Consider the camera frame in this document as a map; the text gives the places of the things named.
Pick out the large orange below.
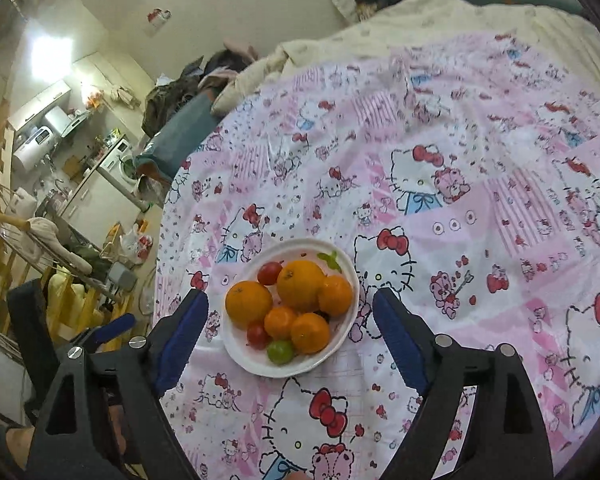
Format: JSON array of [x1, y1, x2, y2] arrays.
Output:
[[224, 281, 273, 330], [276, 259, 325, 313]]

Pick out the green grape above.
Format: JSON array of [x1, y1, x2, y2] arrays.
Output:
[[266, 340, 296, 366]]

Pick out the small tangerine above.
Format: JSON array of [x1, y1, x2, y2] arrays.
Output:
[[317, 275, 354, 318], [290, 312, 330, 356], [263, 306, 298, 340]]

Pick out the red cherry tomato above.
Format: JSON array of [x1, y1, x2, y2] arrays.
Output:
[[257, 261, 283, 286], [246, 321, 271, 350]]

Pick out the dark grape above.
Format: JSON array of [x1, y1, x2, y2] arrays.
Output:
[[314, 310, 330, 323]]

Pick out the person's left hand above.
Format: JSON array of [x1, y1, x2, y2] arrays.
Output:
[[5, 427, 35, 470]]

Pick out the yellow wooden rack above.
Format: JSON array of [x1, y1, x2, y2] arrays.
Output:
[[0, 211, 132, 344]]

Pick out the white plastic bag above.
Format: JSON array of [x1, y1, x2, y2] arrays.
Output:
[[120, 224, 154, 266]]

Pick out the pink strawberry plate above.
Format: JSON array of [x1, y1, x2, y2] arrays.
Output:
[[221, 238, 360, 378]]

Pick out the white washing machine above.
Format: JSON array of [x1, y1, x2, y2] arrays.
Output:
[[96, 138, 138, 193]]

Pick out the pile of dark clothes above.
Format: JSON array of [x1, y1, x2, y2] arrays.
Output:
[[142, 47, 259, 138]]

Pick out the pink Hello Kitty cloth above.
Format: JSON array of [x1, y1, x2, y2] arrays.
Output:
[[155, 34, 600, 479]]

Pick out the cream bed quilt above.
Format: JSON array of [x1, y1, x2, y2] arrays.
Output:
[[211, 0, 600, 117]]

